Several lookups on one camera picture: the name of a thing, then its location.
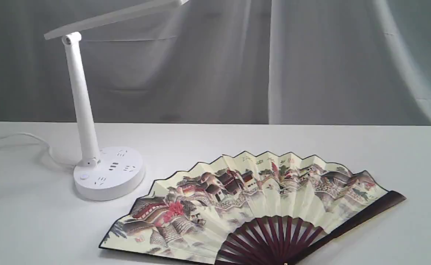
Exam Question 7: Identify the painted paper folding fan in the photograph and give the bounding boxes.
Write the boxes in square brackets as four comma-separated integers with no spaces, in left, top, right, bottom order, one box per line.
[99,151,406,265]

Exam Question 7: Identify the grey backdrop curtain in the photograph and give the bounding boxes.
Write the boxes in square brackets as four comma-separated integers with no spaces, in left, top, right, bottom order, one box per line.
[0,0,431,126]

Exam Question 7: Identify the white desk lamp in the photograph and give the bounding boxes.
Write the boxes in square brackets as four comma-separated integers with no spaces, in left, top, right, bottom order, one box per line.
[44,0,186,201]

